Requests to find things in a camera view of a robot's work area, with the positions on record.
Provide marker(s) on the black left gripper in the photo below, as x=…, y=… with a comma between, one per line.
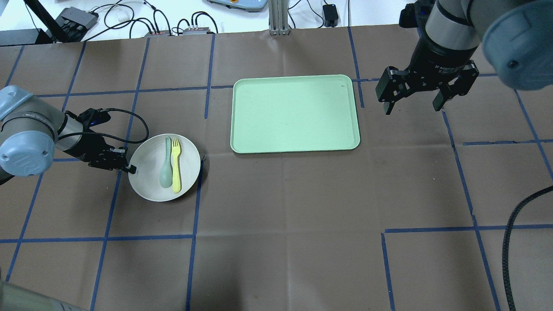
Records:
x=85, y=146

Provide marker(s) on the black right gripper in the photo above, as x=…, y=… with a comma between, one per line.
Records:
x=438, y=57

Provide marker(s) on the white round plate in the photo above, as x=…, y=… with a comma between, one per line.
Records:
x=149, y=157

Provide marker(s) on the yellow plastic fork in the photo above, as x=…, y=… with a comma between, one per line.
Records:
x=176, y=175

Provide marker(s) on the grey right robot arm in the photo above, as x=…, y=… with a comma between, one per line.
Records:
x=515, y=37

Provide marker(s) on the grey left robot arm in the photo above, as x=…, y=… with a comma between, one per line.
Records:
x=31, y=131

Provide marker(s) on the green plastic spoon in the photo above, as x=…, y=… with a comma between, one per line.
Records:
x=165, y=177

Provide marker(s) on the light green tray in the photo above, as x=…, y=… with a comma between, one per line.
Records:
x=294, y=114

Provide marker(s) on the black power adapter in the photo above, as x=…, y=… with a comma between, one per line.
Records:
x=330, y=15

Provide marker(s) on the small red connector box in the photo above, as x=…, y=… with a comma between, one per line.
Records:
x=161, y=33

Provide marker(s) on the small grey connector box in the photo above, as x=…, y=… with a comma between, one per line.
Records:
x=196, y=30

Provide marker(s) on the grey usb hub box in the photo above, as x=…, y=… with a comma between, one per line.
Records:
x=77, y=18

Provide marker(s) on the aluminium frame post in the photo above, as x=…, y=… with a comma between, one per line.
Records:
x=278, y=17

